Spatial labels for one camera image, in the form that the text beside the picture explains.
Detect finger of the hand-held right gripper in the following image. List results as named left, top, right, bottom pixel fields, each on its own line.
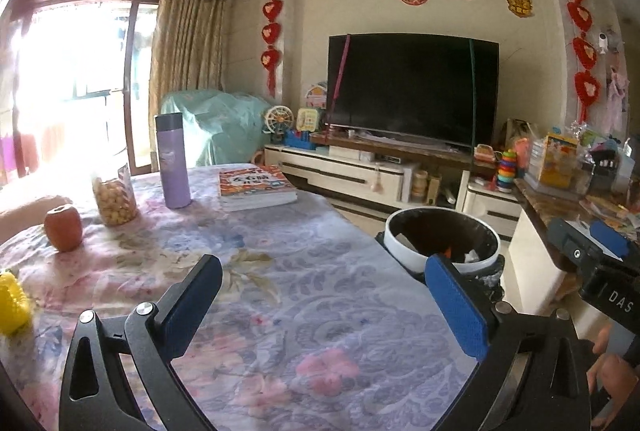
left=589, top=221, right=630, bottom=259
left=546, top=218, right=606, bottom=272

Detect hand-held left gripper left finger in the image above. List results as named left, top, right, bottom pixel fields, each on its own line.
left=58, top=254, right=223, bottom=431

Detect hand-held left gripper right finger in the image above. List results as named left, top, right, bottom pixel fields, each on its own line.
left=425, top=253, right=592, bottom=431

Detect white round trash bin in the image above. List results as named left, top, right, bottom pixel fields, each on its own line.
left=384, top=207, right=506, bottom=297

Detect person's right hand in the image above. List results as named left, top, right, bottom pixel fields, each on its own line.
left=586, top=325, right=640, bottom=429

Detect marble top side cabinet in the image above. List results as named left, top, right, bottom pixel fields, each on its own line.
left=512, top=178, right=640, bottom=312

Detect yellow toy box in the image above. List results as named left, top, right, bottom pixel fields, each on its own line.
left=537, top=133, right=578, bottom=189

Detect red cover picture book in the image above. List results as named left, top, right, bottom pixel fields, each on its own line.
left=218, top=165, right=297, bottom=202
left=221, top=193, right=298, bottom=212

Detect floral tablecloth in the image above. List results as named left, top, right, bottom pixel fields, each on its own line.
left=0, top=163, right=481, bottom=431

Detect glass jar of snack balls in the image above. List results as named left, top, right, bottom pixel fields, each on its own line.
left=91, top=163, right=139, bottom=227

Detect purple thermos bottle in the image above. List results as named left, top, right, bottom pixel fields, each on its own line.
left=154, top=113, right=192, bottom=210

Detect pink hanging doll clothes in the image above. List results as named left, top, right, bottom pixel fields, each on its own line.
left=607, top=66, right=628, bottom=132

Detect red apple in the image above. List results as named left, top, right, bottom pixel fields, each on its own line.
left=43, top=205, right=83, bottom=253

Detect teal furniture cover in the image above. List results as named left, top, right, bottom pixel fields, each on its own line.
left=160, top=90, right=273, bottom=166

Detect white television cabinet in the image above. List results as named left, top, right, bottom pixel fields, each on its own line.
left=263, top=143, right=523, bottom=232

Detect beige sofa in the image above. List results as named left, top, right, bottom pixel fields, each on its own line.
left=0, top=195, right=73, bottom=244

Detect yellow ribbed toy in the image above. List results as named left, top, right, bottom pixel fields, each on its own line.
left=0, top=269, right=32, bottom=337

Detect blue toy blocks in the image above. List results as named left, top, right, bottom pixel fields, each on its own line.
left=285, top=129, right=313, bottom=150

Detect white ferris wheel toy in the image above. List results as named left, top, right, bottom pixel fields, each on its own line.
left=263, top=105, right=296, bottom=144

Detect yellow green toy phone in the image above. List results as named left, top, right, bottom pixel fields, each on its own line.
left=296, top=107, right=321, bottom=132

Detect brown framed sliding glass door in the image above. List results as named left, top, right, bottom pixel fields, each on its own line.
left=0, top=0, right=161, bottom=182

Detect black flat television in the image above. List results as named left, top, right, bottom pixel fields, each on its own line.
left=327, top=32, right=500, bottom=149

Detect colourful toy house card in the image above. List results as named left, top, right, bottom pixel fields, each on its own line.
left=305, top=82, right=328, bottom=109

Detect beige patterned curtain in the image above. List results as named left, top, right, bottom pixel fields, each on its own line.
left=148, top=0, right=232, bottom=146

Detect pink stick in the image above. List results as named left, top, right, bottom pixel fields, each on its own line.
left=327, top=35, right=349, bottom=134

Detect colourful stacking ring toy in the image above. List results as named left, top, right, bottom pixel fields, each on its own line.
left=495, top=150, right=518, bottom=192

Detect red heart decoration string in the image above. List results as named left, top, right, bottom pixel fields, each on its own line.
left=559, top=0, right=602, bottom=124
left=261, top=0, right=285, bottom=96

